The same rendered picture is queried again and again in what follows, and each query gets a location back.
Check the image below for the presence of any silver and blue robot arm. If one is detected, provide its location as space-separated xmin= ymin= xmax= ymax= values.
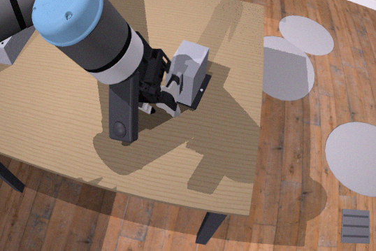
xmin=0 ymin=0 xmax=143 ymax=143

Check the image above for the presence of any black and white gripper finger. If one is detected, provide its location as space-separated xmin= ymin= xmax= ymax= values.
xmin=153 ymin=81 xmax=181 ymax=117
xmin=138 ymin=102 xmax=155 ymax=114

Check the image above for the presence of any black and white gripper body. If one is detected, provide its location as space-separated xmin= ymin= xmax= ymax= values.
xmin=120 ymin=31 xmax=171 ymax=103

